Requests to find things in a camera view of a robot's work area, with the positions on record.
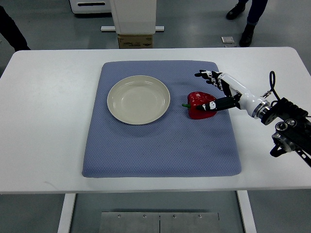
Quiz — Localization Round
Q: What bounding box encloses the grey floor rail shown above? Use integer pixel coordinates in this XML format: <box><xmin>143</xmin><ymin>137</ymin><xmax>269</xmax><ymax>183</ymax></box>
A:
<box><xmin>100</xmin><ymin>26</ymin><xmax>165</xmax><ymax>34</ymax></box>

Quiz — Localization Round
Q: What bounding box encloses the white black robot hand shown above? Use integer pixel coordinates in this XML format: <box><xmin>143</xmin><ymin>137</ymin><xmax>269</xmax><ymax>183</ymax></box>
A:
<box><xmin>195</xmin><ymin>70</ymin><xmax>268</xmax><ymax>118</ymax></box>

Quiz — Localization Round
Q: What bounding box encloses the blue textured mat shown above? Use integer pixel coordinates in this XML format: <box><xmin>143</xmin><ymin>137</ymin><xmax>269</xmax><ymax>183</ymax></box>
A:
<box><xmin>82</xmin><ymin>60</ymin><xmax>242</xmax><ymax>178</ymax></box>

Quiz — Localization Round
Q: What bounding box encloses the black cable loop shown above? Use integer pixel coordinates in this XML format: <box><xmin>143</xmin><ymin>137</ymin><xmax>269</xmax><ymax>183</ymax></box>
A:
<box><xmin>261</xmin><ymin>70</ymin><xmax>282</xmax><ymax>102</ymax></box>

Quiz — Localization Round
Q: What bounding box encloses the red bell pepper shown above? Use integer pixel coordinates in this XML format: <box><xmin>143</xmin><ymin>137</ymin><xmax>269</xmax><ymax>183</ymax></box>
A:
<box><xmin>182</xmin><ymin>91</ymin><xmax>218</xmax><ymax>120</ymax></box>

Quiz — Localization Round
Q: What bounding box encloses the person in dark clothes left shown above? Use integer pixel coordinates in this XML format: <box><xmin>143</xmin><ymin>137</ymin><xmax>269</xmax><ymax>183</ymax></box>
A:
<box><xmin>0</xmin><ymin>6</ymin><xmax>30</xmax><ymax>51</ymax></box>

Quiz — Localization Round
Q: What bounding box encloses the cream round plate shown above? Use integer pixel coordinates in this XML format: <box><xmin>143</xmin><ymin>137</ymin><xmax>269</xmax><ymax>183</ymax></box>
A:
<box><xmin>107</xmin><ymin>75</ymin><xmax>171</xmax><ymax>125</ymax></box>

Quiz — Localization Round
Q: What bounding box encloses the white machine column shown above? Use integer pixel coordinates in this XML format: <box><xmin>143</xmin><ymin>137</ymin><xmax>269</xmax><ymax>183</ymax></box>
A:
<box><xmin>110</xmin><ymin>0</ymin><xmax>157</xmax><ymax>34</ymax></box>

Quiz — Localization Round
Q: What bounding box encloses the person in blue jeans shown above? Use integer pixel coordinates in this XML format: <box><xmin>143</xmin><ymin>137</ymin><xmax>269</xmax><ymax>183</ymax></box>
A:
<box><xmin>226</xmin><ymin>0</ymin><xmax>268</xmax><ymax>48</ymax></box>

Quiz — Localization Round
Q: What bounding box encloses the white table leg right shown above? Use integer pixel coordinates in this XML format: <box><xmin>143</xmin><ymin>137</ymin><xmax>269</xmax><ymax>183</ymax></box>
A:
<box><xmin>236</xmin><ymin>190</ymin><xmax>257</xmax><ymax>233</ymax></box>

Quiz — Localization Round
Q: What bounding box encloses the cardboard box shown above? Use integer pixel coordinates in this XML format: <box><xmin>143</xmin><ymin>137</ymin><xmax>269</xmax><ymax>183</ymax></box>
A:
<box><xmin>118</xmin><ymin>34</ymin><xmax>153</xmax><ymax>49</ymax></box>

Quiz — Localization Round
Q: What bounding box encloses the white table leg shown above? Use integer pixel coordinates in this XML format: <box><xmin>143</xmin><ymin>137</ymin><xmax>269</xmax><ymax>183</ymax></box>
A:
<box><xmin>236</xmin><ymin>190</ymin><xmax>257</xmax><ymax>233</ymax></box>
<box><xmin>57</xmin><ymin>193</ymin><xmax>76</xmax><ymax>233</ymax></box>

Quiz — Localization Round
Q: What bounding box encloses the white table leg left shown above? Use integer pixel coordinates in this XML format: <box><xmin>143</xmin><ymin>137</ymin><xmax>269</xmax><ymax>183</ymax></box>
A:
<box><xmin>57</xmin><ymin>193</ymin><xmax>76</xmax><ymax>233</ymax></box>

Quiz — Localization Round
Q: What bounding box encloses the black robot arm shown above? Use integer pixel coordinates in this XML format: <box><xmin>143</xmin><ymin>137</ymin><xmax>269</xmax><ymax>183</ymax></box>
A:
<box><xmin>252</xmin><ymin>98</ymin><xmax>311</xmax><ymax>166</ymax></box>

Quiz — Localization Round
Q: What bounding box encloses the white device with slot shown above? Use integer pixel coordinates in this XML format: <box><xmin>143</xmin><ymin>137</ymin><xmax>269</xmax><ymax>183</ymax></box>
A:
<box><xmin>69</xmin><ymin>0</ymin><xmax>111</xmax><ymax>14</ymax></box>

